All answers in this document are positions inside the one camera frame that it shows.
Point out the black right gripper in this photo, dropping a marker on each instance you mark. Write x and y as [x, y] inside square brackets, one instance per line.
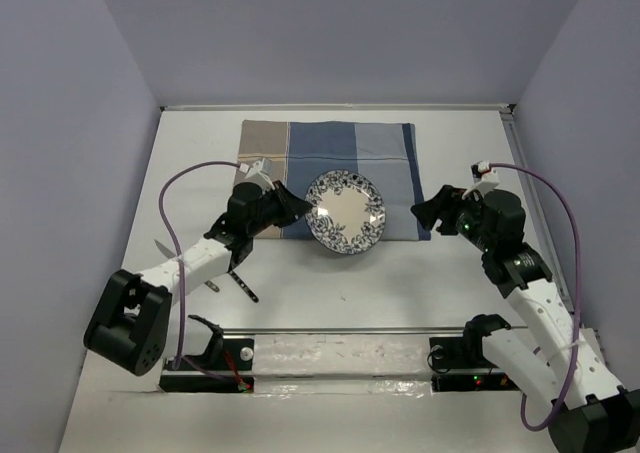
[427, 211]

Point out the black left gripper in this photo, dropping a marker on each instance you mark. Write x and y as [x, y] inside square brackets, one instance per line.
[291, 207]

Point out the blue patchwork cloth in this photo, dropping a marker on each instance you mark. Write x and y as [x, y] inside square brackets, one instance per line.
[308, 158]

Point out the blue floral plate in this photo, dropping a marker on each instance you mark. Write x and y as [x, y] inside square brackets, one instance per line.
[348, 215]

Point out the black-handled fork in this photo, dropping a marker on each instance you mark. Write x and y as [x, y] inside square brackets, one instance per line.
[245, 288]

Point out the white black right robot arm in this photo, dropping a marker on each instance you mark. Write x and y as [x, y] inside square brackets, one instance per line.
[592, 410]

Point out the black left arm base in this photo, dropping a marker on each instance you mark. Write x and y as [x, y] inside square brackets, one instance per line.
[223, 366]

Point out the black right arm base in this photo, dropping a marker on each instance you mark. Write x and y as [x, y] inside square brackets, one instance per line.
[457, 362]

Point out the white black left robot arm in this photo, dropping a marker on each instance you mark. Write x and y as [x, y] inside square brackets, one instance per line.
[130, 323]

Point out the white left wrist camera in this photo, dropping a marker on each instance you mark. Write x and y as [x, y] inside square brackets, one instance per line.
[258, 172]

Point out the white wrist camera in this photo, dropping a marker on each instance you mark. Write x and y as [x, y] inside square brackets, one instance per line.
[258, 172]
[485, 179]

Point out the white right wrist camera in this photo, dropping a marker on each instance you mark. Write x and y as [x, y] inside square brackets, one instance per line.
[485, 179]

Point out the black-handled steak knife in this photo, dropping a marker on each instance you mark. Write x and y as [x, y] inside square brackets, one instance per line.
[170, 254]

